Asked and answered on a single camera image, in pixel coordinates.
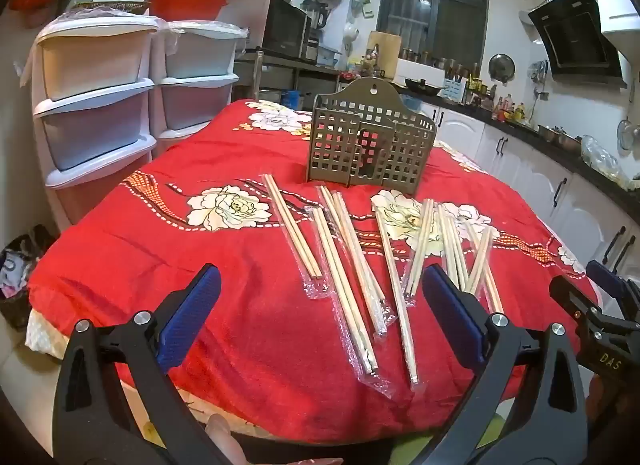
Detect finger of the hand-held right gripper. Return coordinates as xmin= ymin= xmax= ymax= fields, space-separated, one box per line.
xmin=586 ymin=260 xmax=640 ymax=320
xmin=549 ymin=275 xmax=602 ymax=332

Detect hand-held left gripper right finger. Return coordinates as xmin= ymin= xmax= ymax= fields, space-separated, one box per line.
xmin=415 ymin=264 xmax=588 ymax=465

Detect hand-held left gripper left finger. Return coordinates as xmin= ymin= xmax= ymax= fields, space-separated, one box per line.
xmin=52 ymin=262 xmax=236 ymax=465

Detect bunch of chopsticks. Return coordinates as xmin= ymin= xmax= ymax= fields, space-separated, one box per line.
xmin=261 ymin=172 xmax=506 ymax=391

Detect brown perforated utensil holder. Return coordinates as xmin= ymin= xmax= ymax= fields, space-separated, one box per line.
xmin=304 ymin=77 xmax=438 ymax=196

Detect person's left hand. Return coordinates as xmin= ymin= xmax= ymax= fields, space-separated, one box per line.
xmin=206 ymin=411 xmax=346 ymax=465

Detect black countertop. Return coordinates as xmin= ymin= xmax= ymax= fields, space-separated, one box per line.
xmin=400 ymin=90 xmax=640 ymax=226

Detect red floral blanket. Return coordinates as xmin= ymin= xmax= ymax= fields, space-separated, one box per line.
xmin=27 ymin=97 xmax=601 ymax=446

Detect clear plastic bag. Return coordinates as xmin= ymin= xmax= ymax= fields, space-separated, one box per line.
xmin=580 ymin=135 xmax=632 ymax=188

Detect white kitchen cabinets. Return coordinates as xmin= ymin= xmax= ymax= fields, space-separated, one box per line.
xmin=417 ymin=97 xmax=640 ymax=296

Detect person's green garment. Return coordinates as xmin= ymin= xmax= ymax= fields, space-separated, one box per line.
xmin=480 ymin=407 xmax=516 ymax=465

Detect hanging strainer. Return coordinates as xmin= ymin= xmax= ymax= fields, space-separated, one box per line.
xmin=616 ymin=117 xmax=640 ymax=153

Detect steel pots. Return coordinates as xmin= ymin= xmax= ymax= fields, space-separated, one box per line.
xmin=537 ymin=124 xmax=583 ymax=152

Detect dark bin with bags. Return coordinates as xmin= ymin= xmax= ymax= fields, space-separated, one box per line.
xmin=0 ymin=222 xmax=58 ymax=332

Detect row of condiment bottles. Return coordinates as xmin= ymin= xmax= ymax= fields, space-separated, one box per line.
xmin=467 ymin=74 xmax=532 ymax=124

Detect blue white knife block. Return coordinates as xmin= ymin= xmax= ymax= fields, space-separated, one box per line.
xmin=443 ymin=70 xmax=469 ymax=102

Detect black wok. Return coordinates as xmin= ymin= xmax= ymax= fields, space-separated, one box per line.
xmin=402 ymin=76 xmax=449 ymax=96

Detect hanging steel lid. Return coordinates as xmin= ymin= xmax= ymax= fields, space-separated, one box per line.
xmin=488 ymin=54 xmax=516 ymax=83

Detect black range hood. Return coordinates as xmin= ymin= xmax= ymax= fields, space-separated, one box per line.
xmin=527 ymin=0 xmax=629 ymax=90

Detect row of spice jars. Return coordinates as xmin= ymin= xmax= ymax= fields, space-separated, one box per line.
xmin=400 ymin=47 xmax=476 ymax=76

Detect white plastic drawer unit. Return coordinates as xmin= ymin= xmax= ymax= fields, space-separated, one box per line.
xmin=30 ymin=12 xmax=160 ymax=228
xmin=150 ymin=20 xmax=249 ymax=156

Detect wooden cutting board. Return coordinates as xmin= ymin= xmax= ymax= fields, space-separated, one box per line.
xmin=367 ymin=31 xmax=403 ymax=82

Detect metal shelf rack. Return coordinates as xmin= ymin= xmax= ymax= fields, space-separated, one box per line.
xmin=234 ymin=47 xmax=347 ymax=112

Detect dark framed window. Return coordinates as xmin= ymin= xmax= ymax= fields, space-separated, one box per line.
xmin=377 ymin=0 xmax=490 ymax=80

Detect black microwave oven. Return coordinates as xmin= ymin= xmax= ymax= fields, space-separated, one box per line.
xmin=261 ymin=0 xmax=314 ymax=60

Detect red plastic basin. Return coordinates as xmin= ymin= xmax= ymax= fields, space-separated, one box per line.
xmin=146 ymin=0 xmax=229 ymax=20

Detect woven flat tray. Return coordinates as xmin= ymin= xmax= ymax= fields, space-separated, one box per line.
xmin=70 ymin=0 xmax=152 ymax=16

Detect black blender jug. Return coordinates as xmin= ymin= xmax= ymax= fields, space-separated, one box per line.
xmin=301 ymin=0 xmax=331 ymax=34

